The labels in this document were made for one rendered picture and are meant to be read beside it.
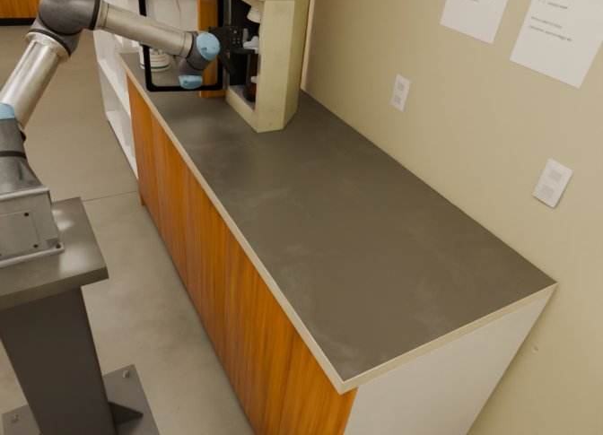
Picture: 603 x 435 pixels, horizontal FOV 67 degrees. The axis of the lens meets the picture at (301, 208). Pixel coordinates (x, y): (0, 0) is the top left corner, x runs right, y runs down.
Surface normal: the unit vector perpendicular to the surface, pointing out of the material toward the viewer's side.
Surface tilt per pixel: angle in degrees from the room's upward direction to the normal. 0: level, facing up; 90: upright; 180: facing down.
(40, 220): 90
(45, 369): 90
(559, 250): 90
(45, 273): 0
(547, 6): 90
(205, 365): 0
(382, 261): 0
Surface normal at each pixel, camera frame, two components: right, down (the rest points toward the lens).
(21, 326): 0.52, 0.55
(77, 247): 0.11, -0.81
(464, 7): -0.86, 0.21
